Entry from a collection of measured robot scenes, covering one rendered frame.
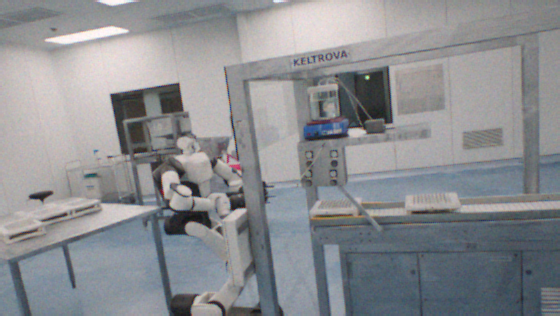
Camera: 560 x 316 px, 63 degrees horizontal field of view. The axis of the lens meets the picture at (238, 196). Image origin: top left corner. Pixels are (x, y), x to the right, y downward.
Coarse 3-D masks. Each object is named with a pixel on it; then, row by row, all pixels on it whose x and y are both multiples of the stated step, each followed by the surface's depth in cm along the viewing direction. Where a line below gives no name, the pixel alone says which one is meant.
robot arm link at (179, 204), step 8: (176, 192) 225; (176, 200) 226; (184, 200) 225; (192, 200) 227; (200, 200) 231; (208, 200) 235; (176, 208) 227; (184, 208) 227; (192, 208) 229; (200, 208) 231; (208, 208) 235
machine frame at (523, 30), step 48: (336, 48) 148; (384, 48) 143; (432, 48) 138; (480, 48) 217; (528, 48) 210; (240, 96) 163; (528, 96) 214; (240, 144) 167; (528, 144) 219; (528, 192) 224
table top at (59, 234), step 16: (112, 208) 350; (128, 208) 341; (144, 208) 332; (64, 224) 318; (80, 224) 310; (96, 224) 303; (112, 224) 300; (0, 240) 297; (32, 240) 284; (48, 240) 278; (64, 240) 275; (0, 256) 257; (16, 256) 253
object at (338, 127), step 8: (328, 120) 225; (336, 120) 223; (344, 120) 232; (304, 128) 228; (312, 128) 227; (320, 128) 225; (328, 128) 224; (336, 128) 222; (344, 128) 224; (304, 136) 229; (312, 136) 227; (320, 136) 226; (328, 136) 224
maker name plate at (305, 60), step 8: (344, 48) 147; (296, 56) 153; (304, 56) 152; (312, 56) 151; (320, 56) 150; (328, 56) 149; (336, 56) 148; (344, 56) 147; (296, 64) 153; (304, 64) 152; (312, 64) 151; (320, 64) 150
